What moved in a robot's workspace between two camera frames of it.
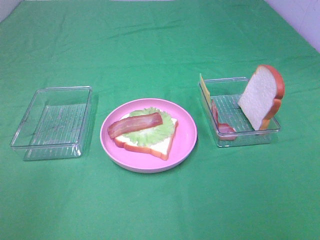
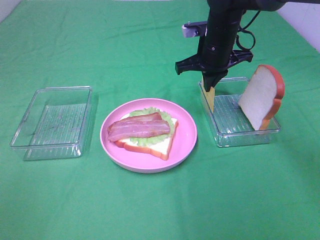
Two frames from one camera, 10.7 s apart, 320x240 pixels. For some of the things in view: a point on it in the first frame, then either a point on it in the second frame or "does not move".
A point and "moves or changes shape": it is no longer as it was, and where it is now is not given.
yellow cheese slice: x=206 y=93 moves or changes shape
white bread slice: x=161 y=149 does not move
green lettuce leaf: x=152 y=135 does not move
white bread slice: x=262 y=96 does not move
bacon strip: x=135 y=123 does not move
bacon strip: x=226 y=132 -> x=137 y=128
